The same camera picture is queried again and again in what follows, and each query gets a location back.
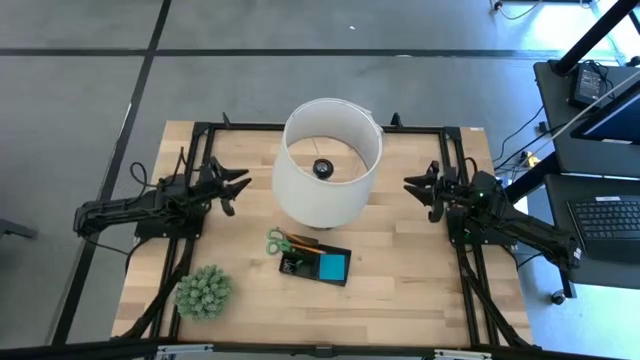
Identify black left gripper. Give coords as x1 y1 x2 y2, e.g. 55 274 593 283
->
192 157 253 216

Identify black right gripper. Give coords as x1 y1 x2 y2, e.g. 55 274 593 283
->
403 160 469 223

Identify green handled scissors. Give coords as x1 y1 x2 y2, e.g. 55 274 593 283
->
266 227 301 257

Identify black mesh desk organizer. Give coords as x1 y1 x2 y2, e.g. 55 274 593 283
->
278 243 353 288

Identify blue sticky note pad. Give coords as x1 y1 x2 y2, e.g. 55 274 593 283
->
318 253 347 282

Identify white lamp shade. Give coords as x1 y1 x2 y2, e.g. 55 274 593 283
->
271 97 385 230

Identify black desk support bar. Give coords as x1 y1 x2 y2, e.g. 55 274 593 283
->
504 151 562 197

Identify green artificial plant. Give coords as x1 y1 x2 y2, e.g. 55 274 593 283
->
173 264 234 321

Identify black monitor desk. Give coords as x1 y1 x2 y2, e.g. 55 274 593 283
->
532 58 640 180

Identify black keyboard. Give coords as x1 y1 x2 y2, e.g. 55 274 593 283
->
567 196 640 265

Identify black power adapter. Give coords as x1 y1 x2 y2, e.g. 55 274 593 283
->
571 62 605 110

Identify black keyboard desk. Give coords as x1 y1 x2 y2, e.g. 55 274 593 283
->
543 173 640 291

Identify black computer monitor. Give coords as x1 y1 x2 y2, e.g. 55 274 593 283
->
569 79 640 147

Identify grey chair leg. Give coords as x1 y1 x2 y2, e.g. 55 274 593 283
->
0 217 40 242

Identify black horizontal beam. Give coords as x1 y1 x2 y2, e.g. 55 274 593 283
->
0 337 640 360

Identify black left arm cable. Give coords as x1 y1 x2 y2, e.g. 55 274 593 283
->
128 160 152 192

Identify black floor cables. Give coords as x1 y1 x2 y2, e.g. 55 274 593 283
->
492 104 554 174

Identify white cable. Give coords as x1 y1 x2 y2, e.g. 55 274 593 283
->
522 72 640 166

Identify black floor cable with plug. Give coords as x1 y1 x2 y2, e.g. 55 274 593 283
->
491 0 546 22

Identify black tall post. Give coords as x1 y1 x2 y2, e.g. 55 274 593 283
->
551 0 640 77

